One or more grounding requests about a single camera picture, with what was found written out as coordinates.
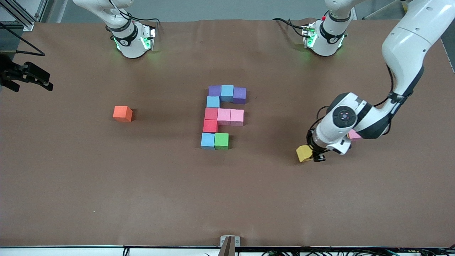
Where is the yellow foam block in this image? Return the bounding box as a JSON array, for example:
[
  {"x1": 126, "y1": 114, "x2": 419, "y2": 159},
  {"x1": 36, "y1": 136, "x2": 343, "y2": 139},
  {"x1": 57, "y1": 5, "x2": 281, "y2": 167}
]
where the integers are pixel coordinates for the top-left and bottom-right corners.
[{"x1": 296, "y1": 145, "x2": 314, "y2": 163}]

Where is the green foam block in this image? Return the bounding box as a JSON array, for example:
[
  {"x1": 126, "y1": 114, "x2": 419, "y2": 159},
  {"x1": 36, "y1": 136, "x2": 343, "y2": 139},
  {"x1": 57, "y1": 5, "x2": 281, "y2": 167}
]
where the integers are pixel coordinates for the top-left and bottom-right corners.
[{"x1": 214, "y1": 133, "x2": 230, "y2": 150}]

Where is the pink foam block with dents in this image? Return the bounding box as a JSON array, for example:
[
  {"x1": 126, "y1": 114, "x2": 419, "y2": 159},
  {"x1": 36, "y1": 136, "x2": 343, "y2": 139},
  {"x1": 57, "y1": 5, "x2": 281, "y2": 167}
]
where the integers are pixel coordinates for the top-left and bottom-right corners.
[{"x1": 217, "y1": 108, "x2": 231, "y2": 126}]

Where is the orange foam block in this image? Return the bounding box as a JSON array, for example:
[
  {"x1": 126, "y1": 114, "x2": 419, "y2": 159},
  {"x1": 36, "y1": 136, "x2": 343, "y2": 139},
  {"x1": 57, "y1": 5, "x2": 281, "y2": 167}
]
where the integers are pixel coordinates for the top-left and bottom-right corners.
[{"x1": 113, "y1": 106, "x2": 133, "y2": 123}]

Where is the brown table cover sheet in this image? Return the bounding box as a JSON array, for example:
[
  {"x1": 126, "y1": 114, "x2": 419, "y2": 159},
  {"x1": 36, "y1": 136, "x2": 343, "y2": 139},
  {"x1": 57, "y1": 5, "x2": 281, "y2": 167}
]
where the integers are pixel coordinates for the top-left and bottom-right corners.
[{"x1": 0, "y1": 18, "x2": 455, "y2": 248}]

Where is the green lit base box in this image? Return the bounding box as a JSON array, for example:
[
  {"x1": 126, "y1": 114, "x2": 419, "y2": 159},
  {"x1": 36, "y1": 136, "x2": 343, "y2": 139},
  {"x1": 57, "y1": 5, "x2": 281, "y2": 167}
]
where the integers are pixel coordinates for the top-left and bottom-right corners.
[{"x1": 301, "y1": 23, "x2": 317, "y2": 48}]

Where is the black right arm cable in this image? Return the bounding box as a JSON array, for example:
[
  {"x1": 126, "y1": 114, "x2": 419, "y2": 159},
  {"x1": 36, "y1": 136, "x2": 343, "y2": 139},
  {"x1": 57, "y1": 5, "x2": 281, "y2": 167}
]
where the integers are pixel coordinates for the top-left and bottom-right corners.
[{"x1": 0, "y1": 22, "x2": 46, "y2": 57}]

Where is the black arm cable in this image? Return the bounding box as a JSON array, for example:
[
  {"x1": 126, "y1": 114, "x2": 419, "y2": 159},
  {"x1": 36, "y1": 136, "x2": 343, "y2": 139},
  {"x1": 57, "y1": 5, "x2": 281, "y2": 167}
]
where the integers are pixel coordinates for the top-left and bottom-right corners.
[
  {"x1": 0, "y1": 22, "x2": 46, "y2": 57},
  {"x1": 306, "y1": 62, "x2": 396, "y2": 143}
]

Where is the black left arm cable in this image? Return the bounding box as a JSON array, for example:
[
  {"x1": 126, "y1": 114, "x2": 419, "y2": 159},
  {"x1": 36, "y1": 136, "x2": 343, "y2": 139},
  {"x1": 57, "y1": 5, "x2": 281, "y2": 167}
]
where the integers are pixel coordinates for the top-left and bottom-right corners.
[{"x1": 306, "y1": 62, "x2": 396, "y2": 143}]

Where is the black base cable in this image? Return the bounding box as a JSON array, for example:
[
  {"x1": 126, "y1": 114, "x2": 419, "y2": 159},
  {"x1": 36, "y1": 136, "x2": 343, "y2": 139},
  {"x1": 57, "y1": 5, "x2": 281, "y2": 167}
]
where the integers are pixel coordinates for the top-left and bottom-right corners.
[
  {"x1": 272, "y1": 17, "x2": 307, "y2": 36},
  {"x1": 108, "y1": 0, "x2": 161, "y2": 27}
]

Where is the metal mount bracket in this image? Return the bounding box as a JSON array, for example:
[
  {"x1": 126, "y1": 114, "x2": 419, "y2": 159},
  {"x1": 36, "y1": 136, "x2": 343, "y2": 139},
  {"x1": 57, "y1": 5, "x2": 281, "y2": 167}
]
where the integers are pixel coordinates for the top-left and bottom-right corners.
[{"x1": 218, "y1": 235, "x2": 241, "y2": 256}]

